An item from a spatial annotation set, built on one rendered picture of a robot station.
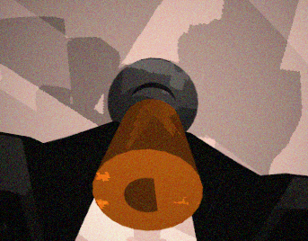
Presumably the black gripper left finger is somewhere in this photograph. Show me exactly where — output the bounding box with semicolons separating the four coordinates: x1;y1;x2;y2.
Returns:
0;121;120;241

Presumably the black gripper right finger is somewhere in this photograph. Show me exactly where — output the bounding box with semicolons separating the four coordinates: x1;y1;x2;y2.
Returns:
185;132;308;241

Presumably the orange knob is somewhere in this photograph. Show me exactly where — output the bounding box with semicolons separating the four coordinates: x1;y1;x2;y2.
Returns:
92;99;203;230

